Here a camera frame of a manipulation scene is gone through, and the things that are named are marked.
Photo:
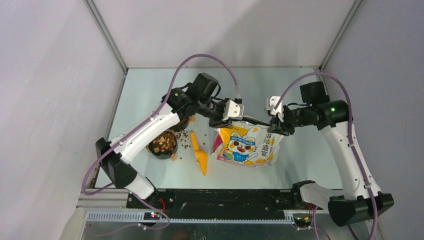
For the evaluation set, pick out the aluminium frame post right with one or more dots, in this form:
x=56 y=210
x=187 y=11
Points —
x=352 y=12

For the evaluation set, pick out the yellow plastic food scoop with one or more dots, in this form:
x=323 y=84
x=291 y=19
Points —
x=201 y=156

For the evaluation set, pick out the cat food bag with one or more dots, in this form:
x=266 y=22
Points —
x=246 y=144

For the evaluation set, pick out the aluminium frame post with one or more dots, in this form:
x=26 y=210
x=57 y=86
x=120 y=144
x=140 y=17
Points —
x=352 y=12
x=106 y=34

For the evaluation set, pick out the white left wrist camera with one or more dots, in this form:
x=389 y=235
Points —
x=233 y=111

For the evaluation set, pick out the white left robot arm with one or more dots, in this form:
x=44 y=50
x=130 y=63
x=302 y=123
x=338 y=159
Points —
x=115 y=156

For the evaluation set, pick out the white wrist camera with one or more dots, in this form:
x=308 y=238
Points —
x=233 y=111
x=274 y=107

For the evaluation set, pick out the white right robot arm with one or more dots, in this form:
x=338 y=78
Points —
x=360 y=198

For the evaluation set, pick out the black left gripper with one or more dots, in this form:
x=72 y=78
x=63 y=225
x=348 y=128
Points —
x=218 y=122

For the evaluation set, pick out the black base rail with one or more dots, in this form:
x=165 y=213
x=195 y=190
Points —
x=227 y=204

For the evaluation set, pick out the aluminium frame post left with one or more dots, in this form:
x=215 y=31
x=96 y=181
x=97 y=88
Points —
x=106 y=34

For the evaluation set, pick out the white slotted cable duct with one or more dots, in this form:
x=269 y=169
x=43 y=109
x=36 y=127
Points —
x=142 y=217

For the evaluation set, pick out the black bowl wooden feet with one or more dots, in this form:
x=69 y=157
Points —
x=183 y=124
x=164 y=146

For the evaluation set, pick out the black bowl wooden feet far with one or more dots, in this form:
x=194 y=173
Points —
x=183 y=124

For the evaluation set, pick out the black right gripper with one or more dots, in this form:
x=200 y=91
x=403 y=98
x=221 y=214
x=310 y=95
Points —
x=282 y=128

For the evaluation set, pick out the black bowl wooden feet near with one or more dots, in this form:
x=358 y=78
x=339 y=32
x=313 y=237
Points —
x=164 y=146

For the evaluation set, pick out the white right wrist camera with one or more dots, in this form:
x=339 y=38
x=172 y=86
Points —
x=274 y=107

